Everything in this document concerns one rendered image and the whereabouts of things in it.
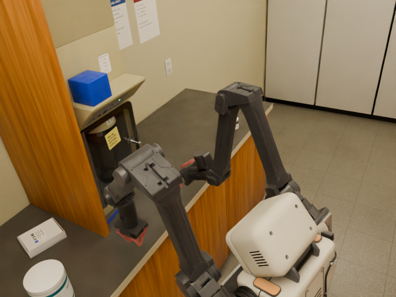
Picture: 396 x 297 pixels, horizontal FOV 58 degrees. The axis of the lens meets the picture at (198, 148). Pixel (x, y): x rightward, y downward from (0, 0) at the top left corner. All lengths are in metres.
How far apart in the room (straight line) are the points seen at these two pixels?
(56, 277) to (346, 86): 3.57
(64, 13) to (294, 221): 0.99
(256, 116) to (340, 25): 3.01
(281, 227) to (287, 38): 3.41
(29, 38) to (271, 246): 0.92
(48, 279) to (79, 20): 0.89
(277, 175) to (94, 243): 0.82
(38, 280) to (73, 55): 0.77
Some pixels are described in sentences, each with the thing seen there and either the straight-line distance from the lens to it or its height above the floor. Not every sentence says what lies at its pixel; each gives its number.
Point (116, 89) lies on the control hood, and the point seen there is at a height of 1.51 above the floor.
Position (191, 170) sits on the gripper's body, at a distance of 1.49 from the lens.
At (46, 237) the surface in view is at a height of 0.98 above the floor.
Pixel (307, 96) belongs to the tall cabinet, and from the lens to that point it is 4.39.
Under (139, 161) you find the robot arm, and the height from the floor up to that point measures 1.63.
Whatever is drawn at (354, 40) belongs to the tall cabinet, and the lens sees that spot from 4.07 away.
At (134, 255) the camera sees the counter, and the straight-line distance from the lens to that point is 1.50.
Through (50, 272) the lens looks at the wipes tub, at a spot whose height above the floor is 1.09.
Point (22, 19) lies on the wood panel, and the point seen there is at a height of 1.83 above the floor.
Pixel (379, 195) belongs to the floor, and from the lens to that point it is 3.33.
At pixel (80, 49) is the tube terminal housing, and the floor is 1.68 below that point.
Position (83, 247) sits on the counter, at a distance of 1.60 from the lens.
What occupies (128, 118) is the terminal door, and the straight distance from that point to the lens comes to 1.62.
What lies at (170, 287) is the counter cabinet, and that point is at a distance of 1.88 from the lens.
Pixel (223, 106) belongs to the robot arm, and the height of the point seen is 1.54.
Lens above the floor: 2.05
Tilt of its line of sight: 33 degrees down
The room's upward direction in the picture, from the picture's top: 5 degrees counter-clockwise
